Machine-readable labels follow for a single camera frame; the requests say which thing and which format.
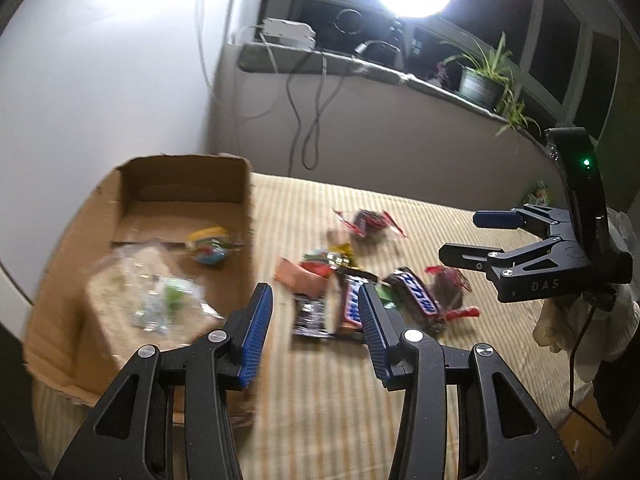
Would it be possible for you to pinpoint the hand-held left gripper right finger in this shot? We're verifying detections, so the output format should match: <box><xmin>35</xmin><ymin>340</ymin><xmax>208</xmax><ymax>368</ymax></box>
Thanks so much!
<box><xmin>356</xmin><ymin>283</ymin><xmax>581</xmax><ymax>480</ymax></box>

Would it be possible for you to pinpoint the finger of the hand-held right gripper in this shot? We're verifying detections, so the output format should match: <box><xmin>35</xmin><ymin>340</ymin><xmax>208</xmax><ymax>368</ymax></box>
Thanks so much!
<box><xmin>472</xmin><ymin>204</ymin><xmax>572</xmax><ymax>242</ymax></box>
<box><xmin>438</xmin><ymin>236</ymin><xmax>582</xmax><ymax>282</ymax></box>

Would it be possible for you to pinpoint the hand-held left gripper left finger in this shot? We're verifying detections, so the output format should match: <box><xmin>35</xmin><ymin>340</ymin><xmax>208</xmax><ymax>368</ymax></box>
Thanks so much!
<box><xmin>52</xmin><ymin>282</ymin><xmax>275</xmax><ymax>480</ymax></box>

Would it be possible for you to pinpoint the brown chocolate bar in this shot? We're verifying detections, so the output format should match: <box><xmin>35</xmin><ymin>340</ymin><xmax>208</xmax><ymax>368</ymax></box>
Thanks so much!
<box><xmin>382</xmin><ymin>267</ymin><xmax>448</xmax><ymax>336</ymax></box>
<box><xmin>330</xmin><ymin>270</ymin><xmax>381</xmax><ymax>343</ymax></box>

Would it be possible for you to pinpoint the dark red-ended candy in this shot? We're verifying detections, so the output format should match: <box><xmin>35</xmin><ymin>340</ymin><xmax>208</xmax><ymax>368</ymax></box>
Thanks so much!
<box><xmin>425</xmin><ymin>265</ymin><xmax>481</xmax><ymax>323</ymax></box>
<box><xmin>332</xmin><ymin>207</ymin><xmax>408</xmax><ymax>241</ymax></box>

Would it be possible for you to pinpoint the small black snack packet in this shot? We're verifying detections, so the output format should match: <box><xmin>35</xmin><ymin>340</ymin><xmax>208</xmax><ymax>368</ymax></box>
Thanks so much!
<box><xmin>291</xmin><ymin>292</ymin><xmax>333</xmax><ymax>338</ymax></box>

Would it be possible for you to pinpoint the pink snack packet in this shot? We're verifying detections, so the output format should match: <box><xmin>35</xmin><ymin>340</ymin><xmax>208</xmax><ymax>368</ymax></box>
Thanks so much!
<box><xmin>275</xmin><ymin>257</ymin><xmax>328</xmax><ymax>296</ymax></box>

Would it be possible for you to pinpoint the yellow snack packet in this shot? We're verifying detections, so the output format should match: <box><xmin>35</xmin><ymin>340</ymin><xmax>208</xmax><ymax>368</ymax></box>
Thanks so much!
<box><xmin>300</xmin><ymin>242</ymin><xmax>358</xmax><ymax>273</ymax></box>

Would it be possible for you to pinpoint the cardboard box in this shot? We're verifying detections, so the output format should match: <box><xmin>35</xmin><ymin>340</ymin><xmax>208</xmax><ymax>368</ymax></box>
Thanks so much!
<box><xmin>22</xmin><ymin>154</ymin><xmax>256</xmax><ymax>411</ymax></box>

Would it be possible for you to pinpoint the person's right hand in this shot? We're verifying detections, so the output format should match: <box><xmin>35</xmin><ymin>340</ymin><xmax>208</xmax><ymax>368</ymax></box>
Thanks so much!
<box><xmin>532</xmin><ymin>285</ymin><xmax>640</xmax><ymax>376</ymax></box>

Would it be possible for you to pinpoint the colourful snack packet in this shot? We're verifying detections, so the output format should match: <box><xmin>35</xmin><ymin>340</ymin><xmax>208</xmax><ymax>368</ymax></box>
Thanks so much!
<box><xmin>520</xmin><ymin>182</ymin><xmax>553</xmax><ymax>206</ymax></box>

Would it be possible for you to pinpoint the green wrapped candy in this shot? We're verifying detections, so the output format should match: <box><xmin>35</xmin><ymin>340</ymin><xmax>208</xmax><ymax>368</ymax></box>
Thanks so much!
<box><xmin>132</xmin><ymin>275</ymin><xmax>223</xmax><ymax>333</ymax></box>

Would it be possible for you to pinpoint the striped bed sheet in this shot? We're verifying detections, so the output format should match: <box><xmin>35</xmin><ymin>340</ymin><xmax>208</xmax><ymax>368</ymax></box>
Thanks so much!
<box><xmin>30</xmin><ymin>172</ymin><xmax>611</xmax><ymax>480</ymax></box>

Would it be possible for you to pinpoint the colourful wrapped candy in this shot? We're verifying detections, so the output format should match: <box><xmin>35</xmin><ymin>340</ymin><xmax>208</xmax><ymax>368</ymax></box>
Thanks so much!
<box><xmin>185</xmin><ymin>227</ymin><xmax>236</xmax><ymax>266</ymax></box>

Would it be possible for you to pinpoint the potted spider plant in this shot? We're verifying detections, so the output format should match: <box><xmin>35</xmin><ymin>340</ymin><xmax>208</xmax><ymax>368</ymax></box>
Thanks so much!
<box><xmin>442</xmin><ymin>32</ymin><xmax>541</xmax><ymax>133</ymax></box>

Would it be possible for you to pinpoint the clear cracker bag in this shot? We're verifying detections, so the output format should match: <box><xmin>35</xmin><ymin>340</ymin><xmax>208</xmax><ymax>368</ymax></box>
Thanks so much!
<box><xmin>82</xmin><ymin>245</ymin><xmax>226</xmax><ymax>356</ymax></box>

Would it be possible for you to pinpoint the grey window sill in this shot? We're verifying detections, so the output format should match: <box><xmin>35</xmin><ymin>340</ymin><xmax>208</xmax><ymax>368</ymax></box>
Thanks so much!
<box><xmin>237</xmin><ymin>42</ymin><xmax>546</xmax><ymax>146</ymax></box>

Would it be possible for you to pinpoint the window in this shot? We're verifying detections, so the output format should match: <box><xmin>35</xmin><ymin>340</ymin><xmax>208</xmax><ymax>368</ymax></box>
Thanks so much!
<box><xmin>265</xmin><ymin>0</ymin><xmax>626</xmax><ymax>131</ymax></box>

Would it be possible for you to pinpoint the white power adapter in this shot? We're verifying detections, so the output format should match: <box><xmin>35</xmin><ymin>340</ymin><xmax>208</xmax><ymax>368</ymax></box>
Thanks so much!
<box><xmin>260</xmin><ymin>17</ymin><xmax>317</xmax><ymax>51</ymax></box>

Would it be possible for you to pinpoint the black hanging cable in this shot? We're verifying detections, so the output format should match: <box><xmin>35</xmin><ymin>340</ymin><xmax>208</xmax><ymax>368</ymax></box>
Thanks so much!
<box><xmin>286</xmin><ymin>52</ymin><xmax>348</xmax><ymax>171</ymax></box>

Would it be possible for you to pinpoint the white hanging cable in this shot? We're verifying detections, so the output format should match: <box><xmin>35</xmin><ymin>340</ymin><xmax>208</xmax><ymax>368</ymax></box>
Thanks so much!
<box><xmin>232</xmin><ymin>25</ymin><xmax>282</xmax><ymax>121</ymax></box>

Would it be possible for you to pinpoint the thin wall cable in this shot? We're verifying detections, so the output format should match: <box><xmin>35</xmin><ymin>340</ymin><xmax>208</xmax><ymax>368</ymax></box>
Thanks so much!
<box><xmin>192</xmin><ymin>0</ymin><xmax>213</xmax><ymax>91</ymax></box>

